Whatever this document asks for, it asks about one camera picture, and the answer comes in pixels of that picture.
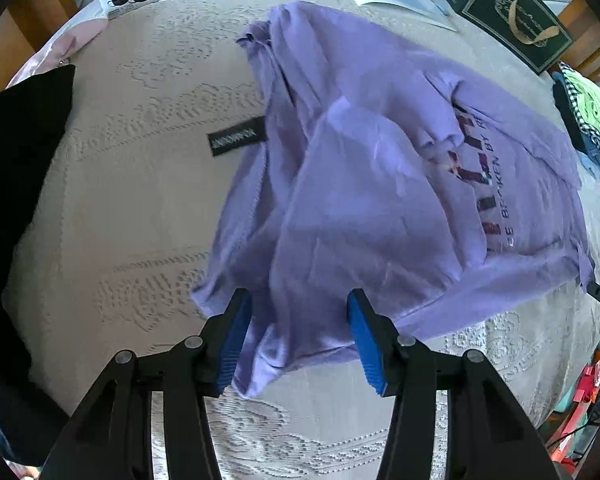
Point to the pile of colourful clothes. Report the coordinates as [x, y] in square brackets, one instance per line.
[592, 120]

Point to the black fabric label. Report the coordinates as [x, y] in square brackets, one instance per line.
[237, 138]

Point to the dark green gift box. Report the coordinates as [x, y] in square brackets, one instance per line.
[512, 12]

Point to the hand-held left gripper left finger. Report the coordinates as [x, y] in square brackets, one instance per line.
[233, 341]

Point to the red and teal boxes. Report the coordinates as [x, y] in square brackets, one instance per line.
[582, 390]

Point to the purple printed t-shirt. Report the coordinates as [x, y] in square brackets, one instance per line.
[380, 170]

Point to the black cloth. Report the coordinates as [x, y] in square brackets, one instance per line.
[17, 200]

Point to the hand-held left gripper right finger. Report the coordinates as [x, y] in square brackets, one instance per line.
[367, 345]

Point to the beige lace tablecloth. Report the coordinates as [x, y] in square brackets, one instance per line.
[145, 200]

